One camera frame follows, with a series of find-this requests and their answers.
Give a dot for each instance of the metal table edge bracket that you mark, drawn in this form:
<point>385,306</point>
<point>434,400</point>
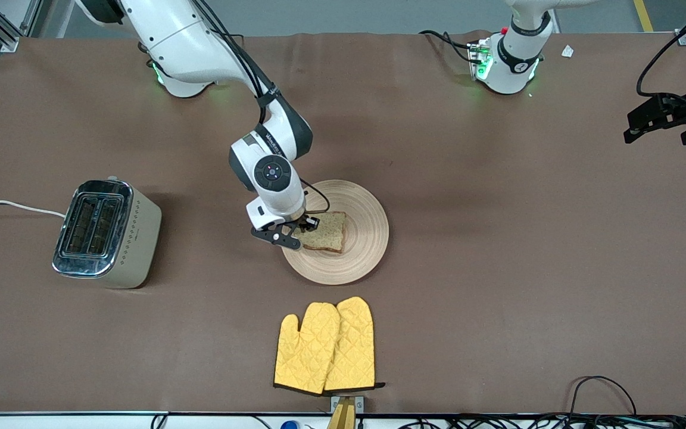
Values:
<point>358,403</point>

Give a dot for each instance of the small white paper scrap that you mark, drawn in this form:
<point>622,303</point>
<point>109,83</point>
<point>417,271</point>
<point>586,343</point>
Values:
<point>567,51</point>

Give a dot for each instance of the slice of brown-crust bread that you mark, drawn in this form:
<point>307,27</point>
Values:
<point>328,232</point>

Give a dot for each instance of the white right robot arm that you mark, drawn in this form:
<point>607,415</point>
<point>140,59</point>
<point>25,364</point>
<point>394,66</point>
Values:
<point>188,47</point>

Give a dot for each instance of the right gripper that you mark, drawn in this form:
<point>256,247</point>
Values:
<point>303,223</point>

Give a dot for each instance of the round light wooden plate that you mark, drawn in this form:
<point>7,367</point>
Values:
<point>361,250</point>

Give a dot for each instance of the yellow oven mitt with thumb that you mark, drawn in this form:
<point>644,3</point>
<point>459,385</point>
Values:
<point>304,351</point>

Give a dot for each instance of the silver two-slot toaster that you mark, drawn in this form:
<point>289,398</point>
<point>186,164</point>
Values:
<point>134,238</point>

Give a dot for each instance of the brown table cover sheet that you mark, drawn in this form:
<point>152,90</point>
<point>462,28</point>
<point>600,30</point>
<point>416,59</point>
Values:
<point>498,238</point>

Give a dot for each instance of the small blue cap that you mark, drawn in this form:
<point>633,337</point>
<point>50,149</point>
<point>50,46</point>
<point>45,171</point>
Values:
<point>289,425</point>

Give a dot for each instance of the yellow quilted oven mitt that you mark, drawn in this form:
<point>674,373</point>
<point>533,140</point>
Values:
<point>355,345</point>

